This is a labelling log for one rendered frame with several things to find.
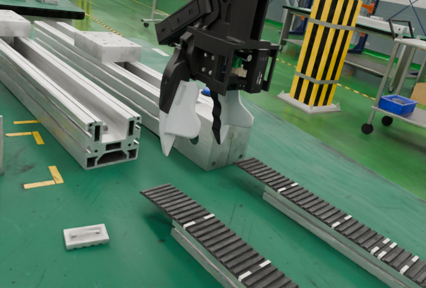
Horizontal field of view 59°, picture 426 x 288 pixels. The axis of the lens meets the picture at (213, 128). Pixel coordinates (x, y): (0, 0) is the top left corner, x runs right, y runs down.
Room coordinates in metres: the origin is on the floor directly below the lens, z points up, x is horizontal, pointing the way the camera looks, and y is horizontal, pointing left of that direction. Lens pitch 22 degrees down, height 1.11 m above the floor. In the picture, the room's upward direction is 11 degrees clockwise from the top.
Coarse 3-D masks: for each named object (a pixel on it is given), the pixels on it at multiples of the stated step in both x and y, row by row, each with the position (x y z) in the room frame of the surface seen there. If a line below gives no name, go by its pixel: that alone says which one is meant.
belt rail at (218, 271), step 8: (176, 224) 0.41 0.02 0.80; (176, 232) 0.41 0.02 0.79; (184, 232) 0.40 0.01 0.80; (184, 240) 0.40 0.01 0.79; (192, 240) 0.39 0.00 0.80; (184, 248) 0.39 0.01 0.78; (192, 248) 0.39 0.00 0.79; (200, 248) 0.38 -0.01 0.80; (200, 256) 0.37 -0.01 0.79; (208, 256) 0.37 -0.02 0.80; (208, 264) 0.36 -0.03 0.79; (216, 264) 0.36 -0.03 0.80; (216, 272) 0.35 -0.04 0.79; (224, 272) 0.34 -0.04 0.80; (224, 280) 0.34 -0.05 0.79; (232, 280) 0.34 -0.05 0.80
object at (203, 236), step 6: (222, 222) 0.42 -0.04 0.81; (210, 228) 0.40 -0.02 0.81; (216, 228) 0.40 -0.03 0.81; (222, 228) 0.40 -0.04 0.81; (228, 228) 0.41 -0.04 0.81; (192, 234) 0.38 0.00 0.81; (198, 234) 0.38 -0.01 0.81; (204, 234) 0.39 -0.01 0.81; (210, 234) 0.39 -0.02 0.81; (216, 234) 0.39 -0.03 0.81; (222, 234) 0.40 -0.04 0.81; (198, 240) 0.37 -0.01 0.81; (204, 240) 0.38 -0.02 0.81
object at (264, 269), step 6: (264, 264) 0.35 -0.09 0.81; (270, 264) 0.36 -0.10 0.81; (252, 270) 0.34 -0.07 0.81; (258, 270) 0.34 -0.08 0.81; (264, 270) 0.35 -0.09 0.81; (270, 270) 0.35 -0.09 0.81; (276, 270) 0.35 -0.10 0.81; (240, 276) 0.33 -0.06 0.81; (246, 276) 0.33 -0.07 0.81; (252, 276) 0.33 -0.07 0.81; (258, 276) 0.33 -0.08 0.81; (264, 276) 0.34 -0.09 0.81; (246, 282) 0.32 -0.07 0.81; (252, 282) 0.32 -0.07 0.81; (258, 282) 0.33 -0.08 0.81
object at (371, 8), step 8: (376, 0) 8.62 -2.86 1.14; (416, 0) 7.97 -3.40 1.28; (368, 8) 8.55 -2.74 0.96; (376, 8) 8.69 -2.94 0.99; (368, 16) 8.65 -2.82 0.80; (392, 16) 8.27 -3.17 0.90; (416, 16) 7.91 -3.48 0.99; (360, 32) 8.54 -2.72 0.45; (424, 32) 7.71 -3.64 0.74; (360, 40) 8.67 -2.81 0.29; (352, 48) 8.54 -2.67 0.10; (360, 48) 8.61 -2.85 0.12; (408, 72) 6.98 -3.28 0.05; (416, 72) 7.07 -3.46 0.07
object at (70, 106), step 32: (0, 64) 0.85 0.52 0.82; (32, 64) 0.86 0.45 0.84; (64, 64) 0.82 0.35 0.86; (32, 96) 0.70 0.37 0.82; (64, 96) 0.62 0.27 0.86; (96, 96) 0.67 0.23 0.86; (64, 128) 0.61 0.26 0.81; (96, 128) 0.56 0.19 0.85; (128, 128) 0.59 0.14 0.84; (96, 160) 0.55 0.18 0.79; (128, 160) 0.59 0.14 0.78
